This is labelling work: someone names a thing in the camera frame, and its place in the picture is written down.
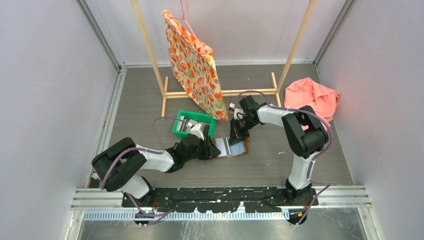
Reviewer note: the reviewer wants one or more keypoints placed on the brown leather card holder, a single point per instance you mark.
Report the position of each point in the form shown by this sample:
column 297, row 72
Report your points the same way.
column 242, row 148

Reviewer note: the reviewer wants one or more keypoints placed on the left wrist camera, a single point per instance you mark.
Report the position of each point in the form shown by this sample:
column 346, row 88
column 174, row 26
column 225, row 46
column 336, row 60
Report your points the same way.
column 199, row 130

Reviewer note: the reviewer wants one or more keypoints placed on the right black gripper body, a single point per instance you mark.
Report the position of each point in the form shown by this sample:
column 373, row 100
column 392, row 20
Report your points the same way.
column 247, row 124

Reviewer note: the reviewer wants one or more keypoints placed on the aluminium frame rail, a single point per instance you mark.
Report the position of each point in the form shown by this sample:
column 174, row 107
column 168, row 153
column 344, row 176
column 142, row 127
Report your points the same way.
column 97, row 204

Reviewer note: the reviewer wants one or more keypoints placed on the floral fabric bag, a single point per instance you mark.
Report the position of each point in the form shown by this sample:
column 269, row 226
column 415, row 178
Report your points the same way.
column 196, row 73

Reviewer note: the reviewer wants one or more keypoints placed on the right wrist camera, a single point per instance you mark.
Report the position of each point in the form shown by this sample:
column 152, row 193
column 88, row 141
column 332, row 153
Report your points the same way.
column 238, row 114

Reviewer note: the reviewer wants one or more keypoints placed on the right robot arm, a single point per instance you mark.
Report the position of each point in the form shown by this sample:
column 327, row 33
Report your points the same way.
column 304, row 131

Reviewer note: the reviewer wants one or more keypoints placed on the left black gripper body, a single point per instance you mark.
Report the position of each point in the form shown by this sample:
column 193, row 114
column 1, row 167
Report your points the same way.
column 200, row 153

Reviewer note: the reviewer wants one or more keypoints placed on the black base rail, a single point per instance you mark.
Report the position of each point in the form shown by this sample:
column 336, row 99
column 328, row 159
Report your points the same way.
column 268, row 199

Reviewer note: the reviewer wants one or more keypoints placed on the pink crumpled cloth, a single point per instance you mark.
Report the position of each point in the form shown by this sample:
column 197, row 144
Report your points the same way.
column 306, row 91

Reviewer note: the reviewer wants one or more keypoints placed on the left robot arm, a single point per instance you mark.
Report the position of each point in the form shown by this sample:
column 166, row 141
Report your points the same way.
column 117, row 166

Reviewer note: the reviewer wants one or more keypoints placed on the stack of credit cards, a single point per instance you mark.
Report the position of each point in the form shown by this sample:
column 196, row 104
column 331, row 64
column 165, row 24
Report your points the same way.
column 186, row 124

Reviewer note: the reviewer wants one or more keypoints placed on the green plastic card bin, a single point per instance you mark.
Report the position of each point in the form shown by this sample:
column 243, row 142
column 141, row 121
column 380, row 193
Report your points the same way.
column 201, row 117

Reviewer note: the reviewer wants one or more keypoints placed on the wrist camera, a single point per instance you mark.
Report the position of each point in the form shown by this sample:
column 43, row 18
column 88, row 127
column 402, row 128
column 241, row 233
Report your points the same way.
column 199, row 130
column 238, row 114

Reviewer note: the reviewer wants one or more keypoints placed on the pink wire hanger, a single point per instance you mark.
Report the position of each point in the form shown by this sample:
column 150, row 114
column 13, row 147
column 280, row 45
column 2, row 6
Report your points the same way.
column 184, row 30

